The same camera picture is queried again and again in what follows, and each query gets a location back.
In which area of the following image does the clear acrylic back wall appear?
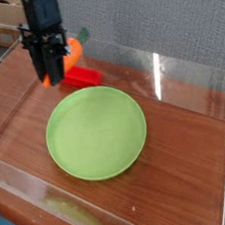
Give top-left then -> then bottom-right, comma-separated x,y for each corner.
63,12 -> 225,142

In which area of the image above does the clear acrylic front wall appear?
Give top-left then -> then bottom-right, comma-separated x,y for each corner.
0,160 -> 135,225

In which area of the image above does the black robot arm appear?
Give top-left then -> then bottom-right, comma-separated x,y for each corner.
18,0 -> 70,86

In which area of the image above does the red block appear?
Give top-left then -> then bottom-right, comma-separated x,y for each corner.
62,66 -> 103,88

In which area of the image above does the green plate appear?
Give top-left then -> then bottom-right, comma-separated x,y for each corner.
46,86 -> 147,181

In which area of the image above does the orange toy carrot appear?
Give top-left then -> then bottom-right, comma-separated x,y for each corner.
42,27 -> 90,87

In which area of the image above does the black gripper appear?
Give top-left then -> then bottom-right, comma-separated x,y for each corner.
18,23 -> 69,86

